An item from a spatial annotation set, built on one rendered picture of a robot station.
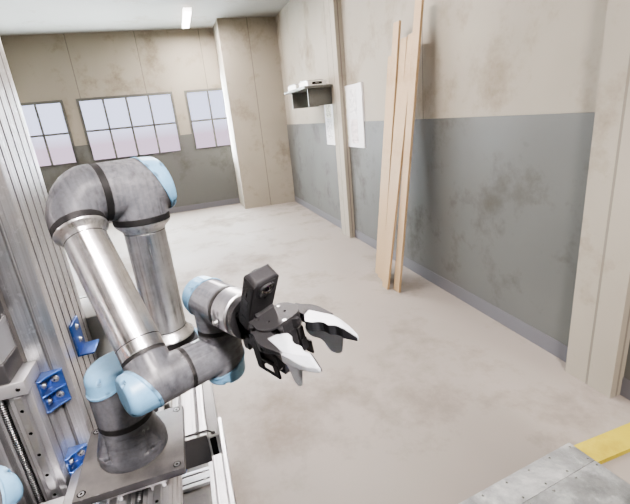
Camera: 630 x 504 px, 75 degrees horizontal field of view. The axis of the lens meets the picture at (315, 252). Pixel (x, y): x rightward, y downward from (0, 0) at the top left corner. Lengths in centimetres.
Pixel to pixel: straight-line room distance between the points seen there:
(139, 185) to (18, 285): 38
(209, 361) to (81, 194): 38
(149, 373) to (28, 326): 48
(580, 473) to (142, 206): 124
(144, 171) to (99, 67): 860
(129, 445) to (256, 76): 809
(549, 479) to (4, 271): 139
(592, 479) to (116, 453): 114
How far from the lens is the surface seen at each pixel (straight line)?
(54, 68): 960
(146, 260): 94
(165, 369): 73
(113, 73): 944
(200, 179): 939
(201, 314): 73
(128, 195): 88
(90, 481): 111
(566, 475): 135
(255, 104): 869
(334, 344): 59
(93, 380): 99
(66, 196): 86
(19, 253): 109
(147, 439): 107
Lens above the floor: 173
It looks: 18 degrees down
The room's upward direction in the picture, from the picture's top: 6 degrees counter-clockwise
